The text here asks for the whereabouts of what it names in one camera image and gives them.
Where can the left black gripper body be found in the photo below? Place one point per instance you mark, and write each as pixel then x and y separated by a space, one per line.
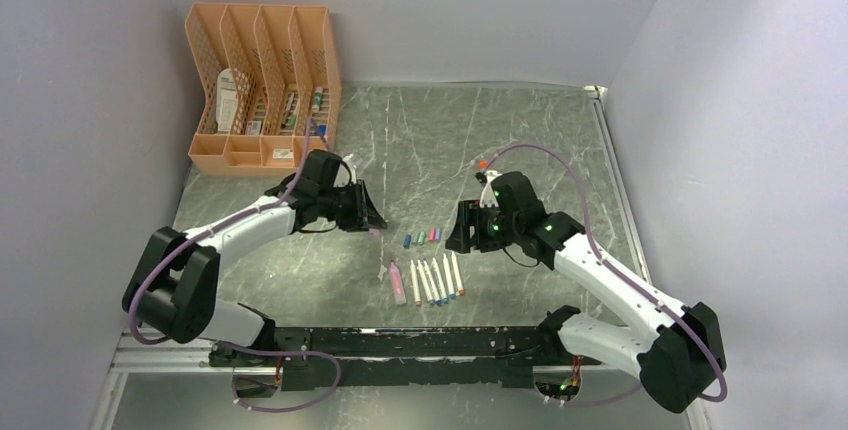
pixel 350 206

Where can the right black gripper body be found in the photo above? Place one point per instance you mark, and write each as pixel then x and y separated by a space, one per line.
pixel 487 224

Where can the white pen grey cap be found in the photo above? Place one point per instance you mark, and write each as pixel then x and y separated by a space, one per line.
pixel 425 283

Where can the white pen orange cap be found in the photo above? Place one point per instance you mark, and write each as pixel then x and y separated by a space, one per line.
pixel 460 289

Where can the white pen blue cap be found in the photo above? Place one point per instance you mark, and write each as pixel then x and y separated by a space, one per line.
pixel 449 276

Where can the purple pink highlighter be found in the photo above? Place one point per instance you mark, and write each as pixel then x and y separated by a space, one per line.
pixel 397 284

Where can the white pen green cap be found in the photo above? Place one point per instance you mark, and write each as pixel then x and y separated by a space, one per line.
pixel 432 284

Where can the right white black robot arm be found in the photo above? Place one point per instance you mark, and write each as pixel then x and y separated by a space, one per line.
pixel 674 350

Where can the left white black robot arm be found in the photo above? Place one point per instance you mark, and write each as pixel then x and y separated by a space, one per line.
pixel 174 288

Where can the orange plastic file organizer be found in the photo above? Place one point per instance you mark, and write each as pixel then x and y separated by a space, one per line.
pixel 284 62

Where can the white paper packet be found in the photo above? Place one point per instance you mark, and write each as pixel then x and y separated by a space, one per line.
pixel 226 101

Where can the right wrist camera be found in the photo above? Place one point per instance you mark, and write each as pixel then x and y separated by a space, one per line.
pixel 488 197

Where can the black base frame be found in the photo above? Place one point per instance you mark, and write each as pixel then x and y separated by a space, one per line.
pixel 303 358

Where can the aluminium rail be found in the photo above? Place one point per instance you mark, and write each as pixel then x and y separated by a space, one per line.
pixel 133 357

